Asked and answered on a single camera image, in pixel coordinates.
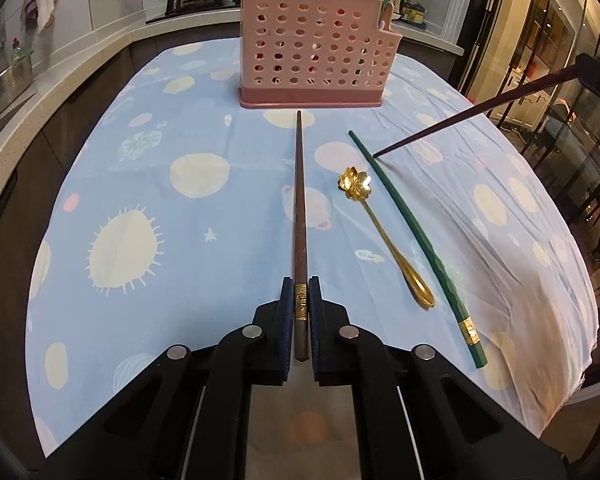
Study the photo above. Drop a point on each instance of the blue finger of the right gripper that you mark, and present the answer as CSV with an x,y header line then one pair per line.
x,y
588,71

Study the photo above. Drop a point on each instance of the blue polka dot tablecloth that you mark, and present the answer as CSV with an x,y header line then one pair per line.
x,y
175,222

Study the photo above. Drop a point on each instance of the purple hanging cloth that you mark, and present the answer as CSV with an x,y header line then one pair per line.
x,y
29,16

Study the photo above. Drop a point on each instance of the brown chopstick gold band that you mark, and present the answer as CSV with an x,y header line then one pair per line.
x,y
301,326

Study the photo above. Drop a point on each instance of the pink perforated utensil holder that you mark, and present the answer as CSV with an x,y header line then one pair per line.
x,y
315,53

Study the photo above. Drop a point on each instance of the condiment jars on tray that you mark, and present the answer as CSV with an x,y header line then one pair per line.
x,y
413,13

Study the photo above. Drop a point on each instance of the dark red chopstick group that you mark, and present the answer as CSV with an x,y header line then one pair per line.
x,y
550,80

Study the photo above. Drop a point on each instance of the black gas stove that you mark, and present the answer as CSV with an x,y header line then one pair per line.
x,y
177,8

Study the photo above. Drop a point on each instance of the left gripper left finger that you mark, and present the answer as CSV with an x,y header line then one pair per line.
x,y
284,327

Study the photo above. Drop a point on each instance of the gold flower spoon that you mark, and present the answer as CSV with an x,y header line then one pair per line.
x,y
356,185

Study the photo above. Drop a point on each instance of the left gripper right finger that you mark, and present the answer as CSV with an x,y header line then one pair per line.
x,y
315,306

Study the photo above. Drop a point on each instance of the green dish soap bottle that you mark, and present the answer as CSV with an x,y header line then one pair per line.
x,y
19,53

